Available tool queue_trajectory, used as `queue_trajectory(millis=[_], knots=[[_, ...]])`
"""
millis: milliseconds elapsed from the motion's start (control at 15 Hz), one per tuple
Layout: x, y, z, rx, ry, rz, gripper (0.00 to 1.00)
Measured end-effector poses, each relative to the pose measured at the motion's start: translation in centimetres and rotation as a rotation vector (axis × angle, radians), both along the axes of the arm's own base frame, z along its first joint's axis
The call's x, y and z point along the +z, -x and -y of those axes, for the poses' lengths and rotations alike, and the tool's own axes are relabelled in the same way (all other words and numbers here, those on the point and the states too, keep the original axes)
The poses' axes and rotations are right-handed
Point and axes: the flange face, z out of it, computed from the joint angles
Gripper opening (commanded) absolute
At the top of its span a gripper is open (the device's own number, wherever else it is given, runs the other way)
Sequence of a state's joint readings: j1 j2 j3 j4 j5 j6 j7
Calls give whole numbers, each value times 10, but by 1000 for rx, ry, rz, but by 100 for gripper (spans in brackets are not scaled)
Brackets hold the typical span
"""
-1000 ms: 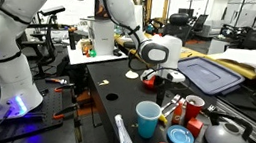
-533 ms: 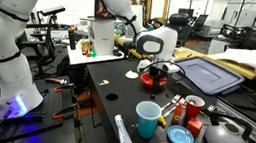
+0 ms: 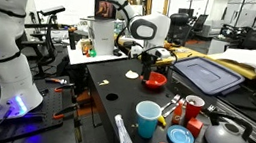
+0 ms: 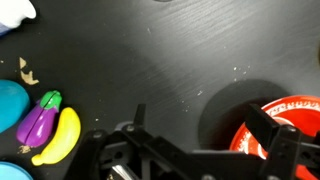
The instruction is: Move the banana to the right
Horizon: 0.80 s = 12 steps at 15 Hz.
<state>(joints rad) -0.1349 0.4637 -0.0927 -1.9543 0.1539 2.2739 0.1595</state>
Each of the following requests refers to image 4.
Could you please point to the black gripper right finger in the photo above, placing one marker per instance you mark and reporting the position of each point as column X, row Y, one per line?
column 261, row 125

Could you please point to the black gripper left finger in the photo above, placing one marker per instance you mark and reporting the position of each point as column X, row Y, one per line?
column 140, row 116

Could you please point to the yellow toy banana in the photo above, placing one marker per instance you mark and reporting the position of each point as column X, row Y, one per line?
column 63, row 138

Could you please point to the red bowl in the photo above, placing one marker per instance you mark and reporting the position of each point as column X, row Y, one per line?
column 296, row 110

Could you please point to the silver fork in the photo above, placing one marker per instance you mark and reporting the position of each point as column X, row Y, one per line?
column 118, row 172

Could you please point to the purple toy eggplant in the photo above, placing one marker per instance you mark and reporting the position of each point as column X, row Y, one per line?
column 38, row 123

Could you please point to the small torn paper crumb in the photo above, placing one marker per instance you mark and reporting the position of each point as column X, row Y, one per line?
column 28, row 76

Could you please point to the blue plastic cup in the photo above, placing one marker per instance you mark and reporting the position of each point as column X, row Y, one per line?
column 10, row 105

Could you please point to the white toothpaste tube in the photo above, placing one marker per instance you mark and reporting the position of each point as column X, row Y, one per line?
column 15, row 11

